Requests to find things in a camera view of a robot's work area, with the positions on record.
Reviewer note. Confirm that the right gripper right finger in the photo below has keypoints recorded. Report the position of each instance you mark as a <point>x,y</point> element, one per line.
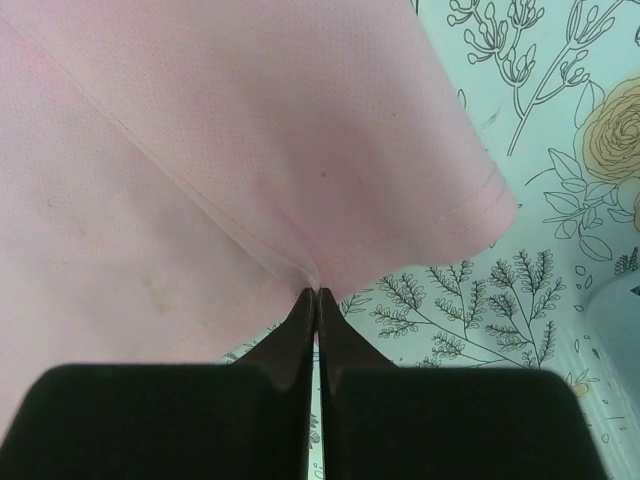
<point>383,421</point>

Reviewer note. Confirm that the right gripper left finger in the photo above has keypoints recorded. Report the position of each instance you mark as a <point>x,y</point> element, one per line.
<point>244,420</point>

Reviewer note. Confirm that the pink t-shirt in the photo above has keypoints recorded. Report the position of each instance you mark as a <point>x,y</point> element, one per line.
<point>174,173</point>

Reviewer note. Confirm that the floral patterned table mat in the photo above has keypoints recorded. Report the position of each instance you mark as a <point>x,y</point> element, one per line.
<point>554,89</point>

